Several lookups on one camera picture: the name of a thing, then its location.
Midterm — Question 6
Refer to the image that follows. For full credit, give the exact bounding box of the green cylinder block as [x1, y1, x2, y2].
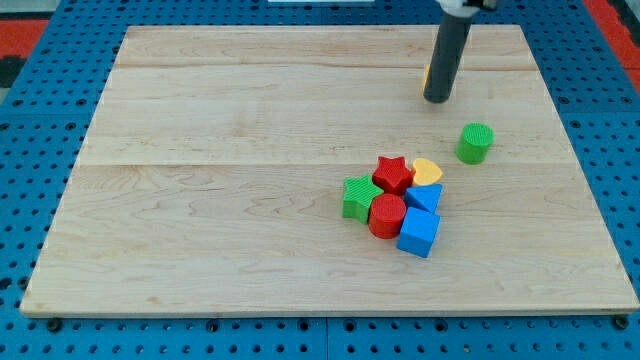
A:
[455, 122, 495, 165]

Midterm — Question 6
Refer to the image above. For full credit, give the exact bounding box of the green star block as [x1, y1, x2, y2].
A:
[342, 174, 383, 225]

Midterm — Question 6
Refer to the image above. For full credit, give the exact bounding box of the yellow hexagon block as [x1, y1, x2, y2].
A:
[422, 64, 430, 94]

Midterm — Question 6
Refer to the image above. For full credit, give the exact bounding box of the red star block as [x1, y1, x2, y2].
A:
[372, 156, 413, 196]

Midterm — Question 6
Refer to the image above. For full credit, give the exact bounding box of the blue cube block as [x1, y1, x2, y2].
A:
[396, 207, 441, 258]

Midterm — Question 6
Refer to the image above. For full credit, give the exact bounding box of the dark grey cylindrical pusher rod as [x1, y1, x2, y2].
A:
[423, 13, 472, 103]

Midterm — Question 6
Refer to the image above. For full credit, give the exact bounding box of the white rod mount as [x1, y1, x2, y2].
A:
[436, 0, 498, 18]

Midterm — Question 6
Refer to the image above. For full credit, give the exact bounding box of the yellow heart block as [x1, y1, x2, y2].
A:
[412, 158, 443, 186]

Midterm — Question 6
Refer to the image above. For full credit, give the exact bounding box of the wooden board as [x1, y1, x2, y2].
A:
[20, 25, 639, 318]

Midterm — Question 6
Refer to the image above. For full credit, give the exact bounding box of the red cylinder block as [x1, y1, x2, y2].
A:
[368, 193, 407, 239]

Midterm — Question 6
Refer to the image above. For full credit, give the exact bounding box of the blue triangle block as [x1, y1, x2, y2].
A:
[404, 184, 443, 213]

